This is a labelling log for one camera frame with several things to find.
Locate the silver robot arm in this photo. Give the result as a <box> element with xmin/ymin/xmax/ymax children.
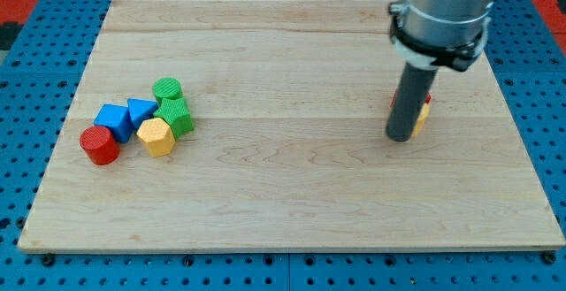
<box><xmin>387</xmin><ymin>0</ymin><xmax>495</xmax><ymax>72</ymax></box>

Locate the yellow hexagon block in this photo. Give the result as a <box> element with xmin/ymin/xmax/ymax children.
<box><xmin>136</xmin><ymin>118</ymin><xmax>176</xmax><ymax>157</ymax></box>

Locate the wooden board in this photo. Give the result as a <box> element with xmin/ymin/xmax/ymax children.
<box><xmin>19</xmin><ymin>0</ymin><xmax>565</xmax><ymax>254</ymax></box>

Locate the green star block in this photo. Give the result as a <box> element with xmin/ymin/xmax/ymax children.
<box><xmin>153</xmin><ymin>97</ymin><xmax>195</xmax><ymax>139</ymax></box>

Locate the green cylinder block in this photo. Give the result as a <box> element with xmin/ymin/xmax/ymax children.
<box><xmin>152</xmin><ymin>77</ymin><xmax>183</xmax><ymax>104</ymax></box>

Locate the dark grey pointer rod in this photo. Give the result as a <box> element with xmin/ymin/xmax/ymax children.
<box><xmin>386</xmin><ymin>63</ymin><xmax>437</xmax><ymax>142</ymax></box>

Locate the blue triangle block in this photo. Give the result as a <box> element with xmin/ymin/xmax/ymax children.
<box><xmin>126</xmin><ymin>98</ymin><xmax>158</xmax><ymax>130</ymax></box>

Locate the yellow block behind rod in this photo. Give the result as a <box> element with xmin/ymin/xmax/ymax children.
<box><xmin>411</xmin><ymin>103</ymin><xmax>431</xmax><ymax>138</ymax></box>

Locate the red block behind rod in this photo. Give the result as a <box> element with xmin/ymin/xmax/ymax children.
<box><xmin>389</xmin><ymin>89</ymin><xmax>432</xmax><ymax>108</ymax></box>

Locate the blue cube block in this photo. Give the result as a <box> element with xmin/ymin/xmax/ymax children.
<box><xmin>94</xmin><ymin>103</ymin><xmax>134</xmax><ymax>143</ymax></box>

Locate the red cylinder block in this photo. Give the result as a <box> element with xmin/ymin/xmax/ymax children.
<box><xmin>79</xmin><ymin>126</ymin><xmax>120</xmax><ymax>165</ymax></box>

